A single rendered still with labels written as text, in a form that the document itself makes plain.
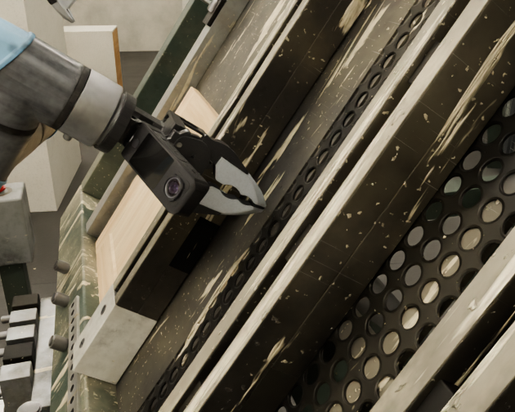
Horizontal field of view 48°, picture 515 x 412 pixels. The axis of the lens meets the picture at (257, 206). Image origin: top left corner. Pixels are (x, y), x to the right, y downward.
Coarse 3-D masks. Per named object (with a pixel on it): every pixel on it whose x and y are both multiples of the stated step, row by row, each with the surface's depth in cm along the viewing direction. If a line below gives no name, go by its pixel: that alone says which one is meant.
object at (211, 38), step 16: (240, 0) 119; (224, 16) 119; (208, 32) 119; (224, 32) 120; (192, 48) 124; (208, 48) 121; (192, 64) 121; (208, 64) 122; (176, 80) 123; (192, 80) 123; (176, 96) 123; (160, 112) 123; (128, 176) 127; (112, 192) 128; (96, 208) 131; (112, 208) 129; (96, 224) 129
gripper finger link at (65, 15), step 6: (60, 0) 116; (66, 0) 116; (72, 0) 116; (54, 6) 115; (60, 6) 116; (66, 6) 116; (60, 12) 117; (66, 12) 117; (66, 18) 118; (72, 18) 119
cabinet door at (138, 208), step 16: (192, 96) 115; (176, 112) 120; (192, 112) 111; (208, 112) 103; (208, 128) 99; (128, 192) 123; (144, 192) 115; (128, 208) 119; (144, 208) 110; (112, 224) 123; (128, 224) 114; (144, 224) 106; (96, 240) 128; (112, 240) 118; (128, 240) 109; (96, 256) 122; (112, 256) 113; (128, 256) 105; (112, 272) 108
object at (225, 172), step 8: (224, 160) 66; (216, 168) 66; (224, 168) 67; (232, 168) 67; (216, 176) 67; (224, 176) 67; (232, 176) 67; (240, 176) 67; (248, 176) 68; (224, 184) 67; (232, 184) 68; (240, 184) 68; (248, 184) 68; (256, 184) 69; (240, 192) 68; (248, 192) 69; (256, 192) 69; (256, 200) 69; (264, 200) 71
